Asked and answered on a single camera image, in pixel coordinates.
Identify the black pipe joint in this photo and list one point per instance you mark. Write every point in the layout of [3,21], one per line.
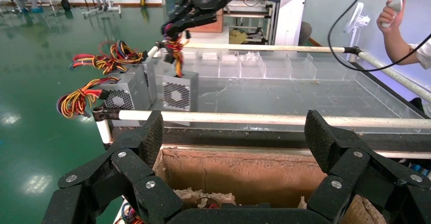
[353,50]
[101,114]

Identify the white pillar cabinet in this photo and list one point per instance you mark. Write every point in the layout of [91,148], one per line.
[291,14]

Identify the white handheld controller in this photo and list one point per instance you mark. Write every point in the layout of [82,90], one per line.
[396,3]

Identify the white shirt sleeve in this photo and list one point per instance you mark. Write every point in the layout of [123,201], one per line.
[424,56]

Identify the yellow crumpled bag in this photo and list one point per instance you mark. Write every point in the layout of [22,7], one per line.
[237,36]

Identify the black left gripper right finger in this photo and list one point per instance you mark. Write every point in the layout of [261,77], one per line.
[363,172]

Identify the short white pipe leg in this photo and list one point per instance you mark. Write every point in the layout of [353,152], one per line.
[104,131]

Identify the black wheel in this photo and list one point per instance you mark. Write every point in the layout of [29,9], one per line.
[65,4]

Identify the person's bare forearm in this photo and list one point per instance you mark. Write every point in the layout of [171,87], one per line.
[399,49]

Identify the person's bare hand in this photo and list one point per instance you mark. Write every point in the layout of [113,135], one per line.
[392,22]

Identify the clear acrylic divider tray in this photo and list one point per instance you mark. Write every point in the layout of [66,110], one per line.
[276,67]

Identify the long white pipe rail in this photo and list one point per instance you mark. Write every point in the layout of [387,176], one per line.
[153,51]
[252,47]
[235,119]
[397,77]

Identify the brown cardboard box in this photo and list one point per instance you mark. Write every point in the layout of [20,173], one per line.
[242,178]

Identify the cardboard divider insert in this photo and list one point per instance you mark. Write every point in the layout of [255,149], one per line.
[192,195]

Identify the brown wooden crate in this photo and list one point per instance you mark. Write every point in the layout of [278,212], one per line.
[210,25]

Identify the white standing fan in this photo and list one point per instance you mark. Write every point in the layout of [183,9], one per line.
[353,20]

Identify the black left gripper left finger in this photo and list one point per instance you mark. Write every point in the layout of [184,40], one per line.
[134,168]

